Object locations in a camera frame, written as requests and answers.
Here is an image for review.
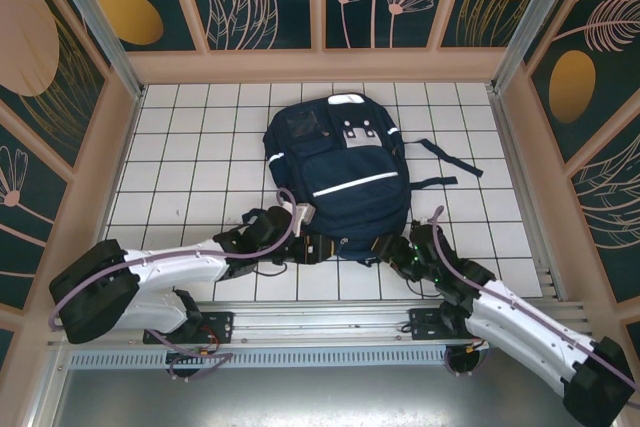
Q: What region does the navy blue backpack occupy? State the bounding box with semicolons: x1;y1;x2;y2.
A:
263;93;486;269

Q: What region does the grey metal sheet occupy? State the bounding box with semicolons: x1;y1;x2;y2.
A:
49;366;617;427

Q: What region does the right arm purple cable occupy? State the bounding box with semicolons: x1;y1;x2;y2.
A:
428;205;639;398

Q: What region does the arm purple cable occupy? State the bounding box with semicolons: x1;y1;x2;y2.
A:
428;205;639;398
51;188;302;381

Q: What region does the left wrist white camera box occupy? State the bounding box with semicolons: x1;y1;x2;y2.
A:
291;201;318;238

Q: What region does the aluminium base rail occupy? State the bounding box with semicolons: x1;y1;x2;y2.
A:
47;299;594;348

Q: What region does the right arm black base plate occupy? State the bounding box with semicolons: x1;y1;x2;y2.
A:
408;307;476;344

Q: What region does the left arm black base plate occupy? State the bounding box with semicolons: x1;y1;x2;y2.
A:
143;311;236;345

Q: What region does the grey slotted cable duct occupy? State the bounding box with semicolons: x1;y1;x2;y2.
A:
67;350;451;370

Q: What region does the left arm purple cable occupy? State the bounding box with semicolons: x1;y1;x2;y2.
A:
51;188;302;381

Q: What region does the aluminium side rail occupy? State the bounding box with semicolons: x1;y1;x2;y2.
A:
487;86;566;301

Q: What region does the right aluminium corner post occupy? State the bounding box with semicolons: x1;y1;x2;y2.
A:
489;0;584;94

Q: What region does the aluminium corner post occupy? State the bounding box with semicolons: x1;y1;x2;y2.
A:
489;0;584;94
42;0;147;101

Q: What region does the left aluminium corner post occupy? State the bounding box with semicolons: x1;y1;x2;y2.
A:
42;0;147;101

